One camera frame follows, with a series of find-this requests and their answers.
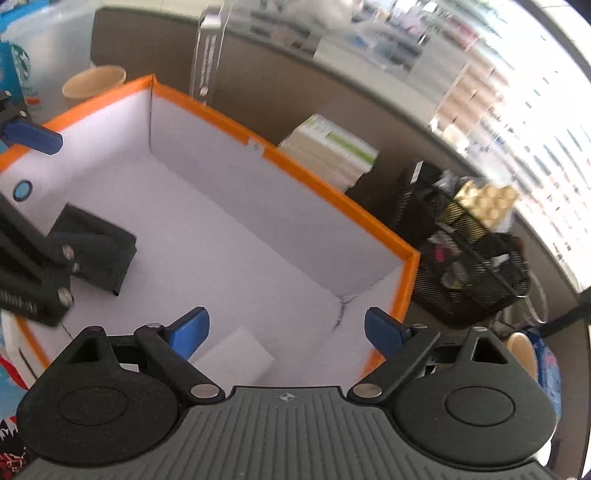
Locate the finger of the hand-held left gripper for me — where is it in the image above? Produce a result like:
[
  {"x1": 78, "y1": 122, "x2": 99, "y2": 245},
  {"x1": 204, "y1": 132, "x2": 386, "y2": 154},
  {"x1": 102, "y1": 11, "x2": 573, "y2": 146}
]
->
[
  {"x1": 0, "y1": 191, "x2": 118, "y2": 328},
  {"x1": 0, "y1": 91, "x2": 64, "y2": 156}
]

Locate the stack of books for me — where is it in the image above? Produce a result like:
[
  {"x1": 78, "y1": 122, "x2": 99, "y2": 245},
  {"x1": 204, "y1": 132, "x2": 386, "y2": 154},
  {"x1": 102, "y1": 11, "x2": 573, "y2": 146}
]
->
[{"x1": 278, "y1": 114, "x2": 380, "y2": 193}]

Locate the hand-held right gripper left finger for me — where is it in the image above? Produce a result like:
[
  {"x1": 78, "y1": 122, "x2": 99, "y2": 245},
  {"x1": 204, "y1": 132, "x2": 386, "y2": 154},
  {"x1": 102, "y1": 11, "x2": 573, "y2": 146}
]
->
[{"x1": 48, "y1": 306, "x2": 225, "y2": 408}]

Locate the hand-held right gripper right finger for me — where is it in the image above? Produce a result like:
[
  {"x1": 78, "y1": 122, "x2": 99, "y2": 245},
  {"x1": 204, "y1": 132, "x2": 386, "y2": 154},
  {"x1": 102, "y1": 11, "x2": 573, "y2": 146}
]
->
[{"x1": 347, "y1": 306, "x2": 532, "y2": 407}]

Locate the white cup with green logo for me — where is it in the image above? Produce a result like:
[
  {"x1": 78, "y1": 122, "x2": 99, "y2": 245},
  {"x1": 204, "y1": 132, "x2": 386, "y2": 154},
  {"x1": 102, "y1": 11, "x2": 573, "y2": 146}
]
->
[{"x1": 8, "y1": 41, "x2": 44, "y2": 123}]

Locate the clear acrylic stand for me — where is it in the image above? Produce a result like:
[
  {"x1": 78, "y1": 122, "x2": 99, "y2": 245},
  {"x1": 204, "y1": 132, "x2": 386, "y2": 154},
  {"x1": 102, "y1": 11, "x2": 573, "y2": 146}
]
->
[{"x1": 190, "y1": 4, "x2": 234, "y2": 106}]

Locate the black mesh desk organizer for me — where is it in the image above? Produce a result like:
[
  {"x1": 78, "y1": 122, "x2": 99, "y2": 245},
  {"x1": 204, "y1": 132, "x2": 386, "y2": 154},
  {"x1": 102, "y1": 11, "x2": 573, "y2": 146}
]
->
[{"x1": 392, "y1": 162, "x2": 532, "y2": 329}]

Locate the small black box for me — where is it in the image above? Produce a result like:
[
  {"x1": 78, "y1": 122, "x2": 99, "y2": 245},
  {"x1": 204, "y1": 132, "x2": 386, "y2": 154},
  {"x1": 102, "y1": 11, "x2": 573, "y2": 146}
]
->
[{"x1": 47, "y1": 204, "x2": 138, "y2": 297}]

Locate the small white box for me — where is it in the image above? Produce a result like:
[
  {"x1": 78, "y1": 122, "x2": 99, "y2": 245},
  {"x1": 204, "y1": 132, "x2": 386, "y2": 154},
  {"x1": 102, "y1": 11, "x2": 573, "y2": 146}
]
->
[{"x1": 193, "y1": 326, "x2": 276, "y2": 385}]

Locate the blue box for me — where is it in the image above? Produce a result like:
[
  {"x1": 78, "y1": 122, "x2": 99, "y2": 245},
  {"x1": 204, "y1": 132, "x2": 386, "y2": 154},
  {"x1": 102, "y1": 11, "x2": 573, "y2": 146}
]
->
[{"x1": 0, "y1": 41, "x2": 24, "y2": 103}]

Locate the gold chocolate box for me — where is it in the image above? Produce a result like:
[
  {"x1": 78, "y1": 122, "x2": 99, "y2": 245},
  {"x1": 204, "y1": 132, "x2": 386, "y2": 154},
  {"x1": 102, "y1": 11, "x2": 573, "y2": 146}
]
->
[{"x1": 453, "y1": 180, "x2": 520, "y2": 232}]

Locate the orange-rimmed white storage box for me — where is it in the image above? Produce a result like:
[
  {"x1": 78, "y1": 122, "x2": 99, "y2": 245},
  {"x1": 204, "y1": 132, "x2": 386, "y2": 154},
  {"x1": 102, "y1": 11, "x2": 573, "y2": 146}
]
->
[{"x1": 0, "y1": 75, "x2": 422, "y2": 384}]

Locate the brown paper cup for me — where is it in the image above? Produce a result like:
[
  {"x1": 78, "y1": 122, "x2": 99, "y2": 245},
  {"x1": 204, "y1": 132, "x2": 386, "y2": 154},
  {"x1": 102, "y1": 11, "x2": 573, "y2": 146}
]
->
[{"x1": 62, "y1": 65, "x2": 127, "y2": 112}]

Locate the blue printed packet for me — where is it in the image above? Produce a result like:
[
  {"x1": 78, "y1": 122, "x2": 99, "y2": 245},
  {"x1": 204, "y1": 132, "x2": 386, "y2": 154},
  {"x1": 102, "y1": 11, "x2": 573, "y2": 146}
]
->
[{"x1": 526, "y1": 327, "x2": 563, "y2": 428}]

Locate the printed cloth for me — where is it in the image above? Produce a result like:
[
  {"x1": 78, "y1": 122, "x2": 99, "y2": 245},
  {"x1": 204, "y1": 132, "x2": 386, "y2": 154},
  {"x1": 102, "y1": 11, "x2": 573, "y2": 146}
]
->
[{"x1": 0, "y1": 323, "x2": 38, "y2": 478}]

